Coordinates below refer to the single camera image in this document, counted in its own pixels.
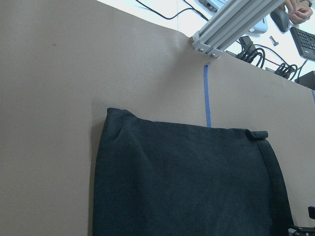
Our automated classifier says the black graphic t-shirt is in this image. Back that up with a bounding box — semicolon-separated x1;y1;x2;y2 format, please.
93;108;293;236

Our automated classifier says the aluminium frame post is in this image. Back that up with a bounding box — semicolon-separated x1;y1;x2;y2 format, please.
191;0;283;58

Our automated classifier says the black keyboard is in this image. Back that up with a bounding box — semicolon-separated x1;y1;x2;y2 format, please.
290;27;315;60

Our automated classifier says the black computer mouse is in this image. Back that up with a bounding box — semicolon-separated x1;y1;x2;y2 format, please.
270;8;290;32

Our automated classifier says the seated person dark shirt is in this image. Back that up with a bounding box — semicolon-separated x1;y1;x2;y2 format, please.
282;0;313;25

